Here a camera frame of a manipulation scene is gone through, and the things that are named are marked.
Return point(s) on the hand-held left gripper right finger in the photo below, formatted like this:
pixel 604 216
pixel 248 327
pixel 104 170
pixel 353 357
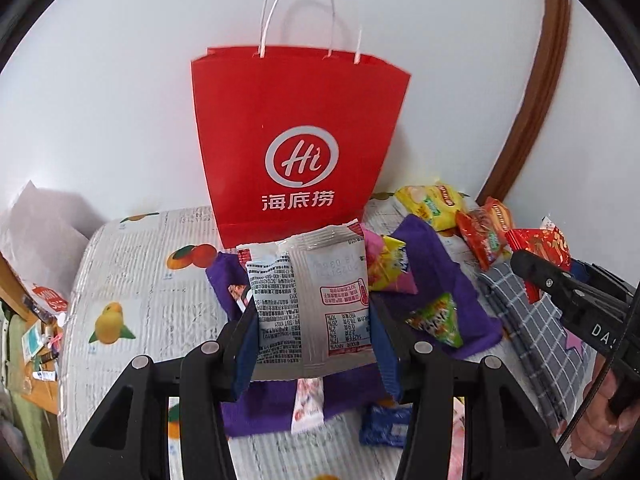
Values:
pixel 387 355

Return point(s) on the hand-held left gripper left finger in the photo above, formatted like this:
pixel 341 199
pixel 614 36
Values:
pixel 245 360

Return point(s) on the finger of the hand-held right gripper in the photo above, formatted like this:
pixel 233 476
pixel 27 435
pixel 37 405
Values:
pixel 605 280
pixel 550 280

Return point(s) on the small red snack packet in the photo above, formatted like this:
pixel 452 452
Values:
pixel 540 242

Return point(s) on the green snack packet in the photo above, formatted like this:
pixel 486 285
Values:
pixel 435 320

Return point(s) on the blue snack packet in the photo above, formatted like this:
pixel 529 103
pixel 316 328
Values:
pixel 385 425

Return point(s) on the pink white packet strip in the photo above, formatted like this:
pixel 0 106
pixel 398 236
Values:
pixel 307 405

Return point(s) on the red white panda snack packet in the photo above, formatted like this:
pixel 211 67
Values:
pixel 310 300

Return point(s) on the yellow snack packet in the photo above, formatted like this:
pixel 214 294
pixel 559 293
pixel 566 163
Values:
pixel 395 265

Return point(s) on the purple towel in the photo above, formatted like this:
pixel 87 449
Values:
pixel 450 280

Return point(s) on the magenta snack packet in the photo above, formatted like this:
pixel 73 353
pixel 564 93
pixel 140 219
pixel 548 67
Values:
pixel 372 245

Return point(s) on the light pink snack packet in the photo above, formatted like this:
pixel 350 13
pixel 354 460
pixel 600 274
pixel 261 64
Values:
pixel 460 440

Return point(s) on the person's right hand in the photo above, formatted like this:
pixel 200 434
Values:
pixel 597 425

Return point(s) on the grey plaid cloth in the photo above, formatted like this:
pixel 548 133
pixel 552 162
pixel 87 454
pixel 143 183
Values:
pixel 535 330

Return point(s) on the red chip bag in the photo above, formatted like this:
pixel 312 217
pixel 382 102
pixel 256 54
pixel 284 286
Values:
pixel 487 230

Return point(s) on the fruit print tablecloth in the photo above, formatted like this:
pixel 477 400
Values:
pixel 150 290

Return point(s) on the yellow chip bag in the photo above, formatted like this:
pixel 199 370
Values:
pixel 435 205

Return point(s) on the wooden nightstand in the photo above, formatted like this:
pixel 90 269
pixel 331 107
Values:
pixel 37 385

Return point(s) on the white plastic bag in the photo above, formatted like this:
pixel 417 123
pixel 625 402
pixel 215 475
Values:
pixel 45 240

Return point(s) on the red paper bag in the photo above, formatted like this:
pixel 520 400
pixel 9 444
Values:
pixel 300 110

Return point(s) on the brown door frame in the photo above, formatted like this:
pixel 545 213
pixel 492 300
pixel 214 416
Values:
pixel 540 100

